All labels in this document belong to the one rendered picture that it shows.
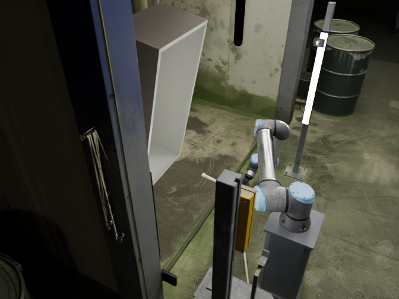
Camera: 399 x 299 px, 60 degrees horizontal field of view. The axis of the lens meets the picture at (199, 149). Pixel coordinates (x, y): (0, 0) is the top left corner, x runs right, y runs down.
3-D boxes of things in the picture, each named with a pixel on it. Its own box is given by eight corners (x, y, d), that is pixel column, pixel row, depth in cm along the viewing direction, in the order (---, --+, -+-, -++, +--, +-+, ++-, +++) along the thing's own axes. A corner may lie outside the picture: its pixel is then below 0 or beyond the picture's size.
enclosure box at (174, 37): (103, 177, 266) (104, 26, 187) (146, 137, 309) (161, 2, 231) (142, 197, 258) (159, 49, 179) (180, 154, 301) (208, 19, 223)
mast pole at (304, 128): (292, 172, 351) (328, 2, 254) (293, 169, 355) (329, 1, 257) (297, 174, 349) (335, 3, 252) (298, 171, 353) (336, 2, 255)
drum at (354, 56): (309, 95, 487) (322, 32, 434) (352, 99, 476) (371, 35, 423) (309, 115, 441) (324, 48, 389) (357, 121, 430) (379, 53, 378)
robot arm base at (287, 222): (313, 216, 219) (317, 205, 213) (306, 237, 205) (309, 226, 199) (284, 206, 226) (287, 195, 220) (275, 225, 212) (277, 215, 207)
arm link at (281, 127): (293, 117, 243) (276, 157, 304) (275, 116, 244) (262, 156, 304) (294, 131, 238) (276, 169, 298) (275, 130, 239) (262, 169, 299)
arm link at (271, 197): (287, 203, 194) (276, 114, 245) (256, 202, 195) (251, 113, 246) (282, 218, 206) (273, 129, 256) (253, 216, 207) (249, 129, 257)
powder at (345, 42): (323, 34, 434) (323, 34, 433) (369, 38, 424) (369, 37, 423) (325, 50, 392) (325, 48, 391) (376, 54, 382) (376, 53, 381)
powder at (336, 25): (363, 25, 464) (363, 24, 463) (350, 36, 430) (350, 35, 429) (324, 18, 490) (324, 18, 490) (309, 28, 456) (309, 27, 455)
